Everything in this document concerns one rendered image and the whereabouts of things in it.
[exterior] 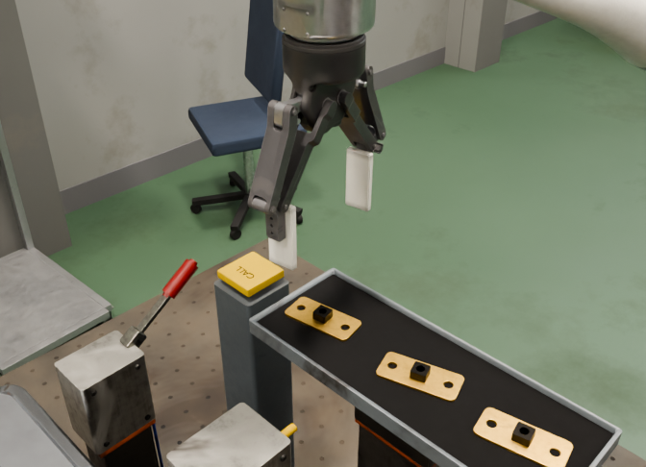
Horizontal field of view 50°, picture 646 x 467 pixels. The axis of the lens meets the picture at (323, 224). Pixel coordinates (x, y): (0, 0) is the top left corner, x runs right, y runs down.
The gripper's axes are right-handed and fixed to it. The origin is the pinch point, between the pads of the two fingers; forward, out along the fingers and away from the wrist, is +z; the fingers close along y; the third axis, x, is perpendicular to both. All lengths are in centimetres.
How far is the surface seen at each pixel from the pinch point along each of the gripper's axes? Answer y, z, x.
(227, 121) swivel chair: -150, 81, -154
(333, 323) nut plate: 0.7, 11.9, 1.9
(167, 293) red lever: 2.7, 17.4, -22.7
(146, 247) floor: -109, 127, -167
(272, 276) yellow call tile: -2.7, 12.2, -9.4
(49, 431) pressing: 21.5, 28.0, -25.4
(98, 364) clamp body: 13.8, 22.3, -24.3
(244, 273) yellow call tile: -1.1, 12.2, -12.5
